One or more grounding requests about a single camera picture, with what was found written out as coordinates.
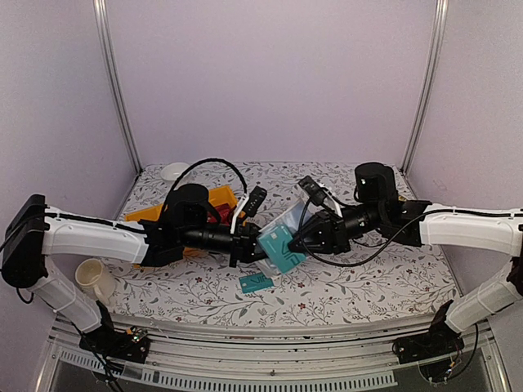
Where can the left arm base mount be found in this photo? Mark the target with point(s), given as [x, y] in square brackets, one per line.
[108, 342]

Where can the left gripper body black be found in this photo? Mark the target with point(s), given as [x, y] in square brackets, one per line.
[240, 243]

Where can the right aluminium frame post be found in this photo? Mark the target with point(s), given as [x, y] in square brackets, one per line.
[436, 43]

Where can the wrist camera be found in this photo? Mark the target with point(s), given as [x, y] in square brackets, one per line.
[320, 195]
[248, 205]

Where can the teal VIP card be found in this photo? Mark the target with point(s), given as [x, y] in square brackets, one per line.
[274, 243]
[254, 282]

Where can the yellow middle storage bin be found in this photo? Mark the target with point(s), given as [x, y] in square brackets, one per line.
[147, 214]

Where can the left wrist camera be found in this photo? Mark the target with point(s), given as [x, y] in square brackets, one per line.
[248, 205]

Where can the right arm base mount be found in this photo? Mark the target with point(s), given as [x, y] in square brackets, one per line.
[435, 342]

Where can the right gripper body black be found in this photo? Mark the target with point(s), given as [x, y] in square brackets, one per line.
[337, 232]

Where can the white ceramic bowl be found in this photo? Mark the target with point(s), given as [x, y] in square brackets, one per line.
[172, 171]

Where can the left aluminium frame post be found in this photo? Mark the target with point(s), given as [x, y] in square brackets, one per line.
[107, 50]

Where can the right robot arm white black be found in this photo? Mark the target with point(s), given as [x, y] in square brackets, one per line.
[417, 223]

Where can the aluminium frame post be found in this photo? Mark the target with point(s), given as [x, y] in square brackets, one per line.
[107, 50]
[436, 43]

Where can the dark red VIP card stack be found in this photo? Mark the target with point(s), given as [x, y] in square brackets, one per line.
[226, 213]

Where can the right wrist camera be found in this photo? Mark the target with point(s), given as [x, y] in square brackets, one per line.
[320, 195]

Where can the front aluminium rail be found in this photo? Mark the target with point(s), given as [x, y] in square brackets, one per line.
[352, 357]

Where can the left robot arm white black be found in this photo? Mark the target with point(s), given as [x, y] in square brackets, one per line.
[187, 220]

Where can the beige card holder wallet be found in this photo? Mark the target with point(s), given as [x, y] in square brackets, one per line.
[290, 218]

